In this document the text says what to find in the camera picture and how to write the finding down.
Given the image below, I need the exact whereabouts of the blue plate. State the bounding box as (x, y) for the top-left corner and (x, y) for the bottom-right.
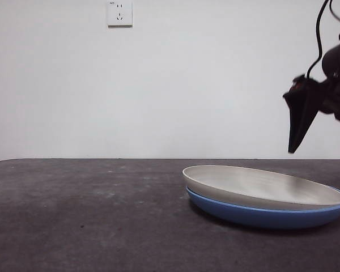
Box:
(186, 186), (340, 230)

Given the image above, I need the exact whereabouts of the white wall socket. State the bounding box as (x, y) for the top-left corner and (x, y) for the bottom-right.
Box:
(107, 0), (133, 28)

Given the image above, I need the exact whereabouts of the white plate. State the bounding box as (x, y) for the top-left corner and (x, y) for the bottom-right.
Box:
(182, 165), (340, 211)

